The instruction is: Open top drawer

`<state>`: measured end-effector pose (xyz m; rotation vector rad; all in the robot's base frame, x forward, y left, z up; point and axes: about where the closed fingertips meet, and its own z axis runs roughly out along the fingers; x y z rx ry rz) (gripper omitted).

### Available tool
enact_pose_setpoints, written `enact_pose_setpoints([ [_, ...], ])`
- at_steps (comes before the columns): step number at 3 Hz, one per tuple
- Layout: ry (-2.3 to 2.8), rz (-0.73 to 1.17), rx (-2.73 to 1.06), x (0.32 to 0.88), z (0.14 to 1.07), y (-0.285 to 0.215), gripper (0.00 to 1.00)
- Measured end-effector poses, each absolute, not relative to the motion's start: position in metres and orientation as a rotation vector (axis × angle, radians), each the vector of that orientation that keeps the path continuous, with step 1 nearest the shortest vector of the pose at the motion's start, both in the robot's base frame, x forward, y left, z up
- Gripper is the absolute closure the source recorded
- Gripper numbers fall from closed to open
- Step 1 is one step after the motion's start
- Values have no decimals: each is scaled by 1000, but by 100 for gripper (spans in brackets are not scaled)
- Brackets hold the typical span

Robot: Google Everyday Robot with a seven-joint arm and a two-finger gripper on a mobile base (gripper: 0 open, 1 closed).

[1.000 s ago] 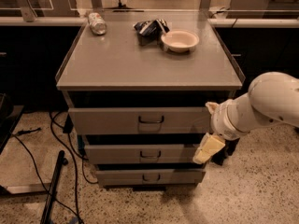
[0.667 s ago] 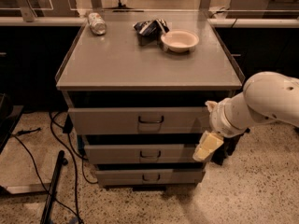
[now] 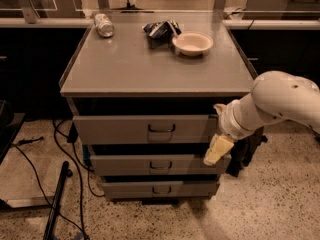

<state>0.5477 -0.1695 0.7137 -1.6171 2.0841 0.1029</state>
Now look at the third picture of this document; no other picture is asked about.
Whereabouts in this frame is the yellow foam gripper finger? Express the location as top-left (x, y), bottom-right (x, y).
top-left (203, 134), bottom-right (234, 166)

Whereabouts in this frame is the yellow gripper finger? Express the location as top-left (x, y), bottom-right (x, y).
top-left (213, 104), bottom-right (226, 115)

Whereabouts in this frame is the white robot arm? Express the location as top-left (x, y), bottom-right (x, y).
top-left (203, 71), bottom-right (320, 166)

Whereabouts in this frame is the grey top drawer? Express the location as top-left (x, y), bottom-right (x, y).
top-left (73, 115), bottom-right (217, 145)

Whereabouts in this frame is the grey drawer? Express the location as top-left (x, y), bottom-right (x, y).
top-left (73, 115), bottom-right (217, 145)
top-left (102, 181), bottom-right (219, 200)
top-left (91, 154), bottom-right (231, 176)

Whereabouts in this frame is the grey drawer cabinet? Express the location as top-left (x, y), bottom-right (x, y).
top-left (61, 12), bottom-right (253, 187)

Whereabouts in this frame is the grey middle drawer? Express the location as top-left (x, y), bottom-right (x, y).
top-left (91, 154), bottom-right (231, 176)

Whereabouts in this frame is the grey bottom drawer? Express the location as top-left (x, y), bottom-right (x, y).
top-left (102, 181), bottom-right (219, 200)

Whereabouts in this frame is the black backpack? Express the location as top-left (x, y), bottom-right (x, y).
top-left (226, 127), bottom-right (268, 177)

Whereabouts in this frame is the white bowl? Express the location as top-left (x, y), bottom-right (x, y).
top-left (172, 31), bottom-right (213, 57)

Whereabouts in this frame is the crumpled dark chip bag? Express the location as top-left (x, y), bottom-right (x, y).
top-left (143, 20), bottom-right (182, 40)

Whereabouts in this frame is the silver soda can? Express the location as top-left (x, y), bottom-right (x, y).
top-left (94, 13), bottom-right (114, 38)

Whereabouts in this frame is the black pole stand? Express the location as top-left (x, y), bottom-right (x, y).
top-left (43, 161), bottom-right (72, 240)

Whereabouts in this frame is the black floor cable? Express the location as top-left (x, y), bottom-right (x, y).
top-left (51, 118), bottom-right (106, 240)

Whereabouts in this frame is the black cable left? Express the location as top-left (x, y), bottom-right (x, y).
top-left (11, 136), bottom-right (88, 240)

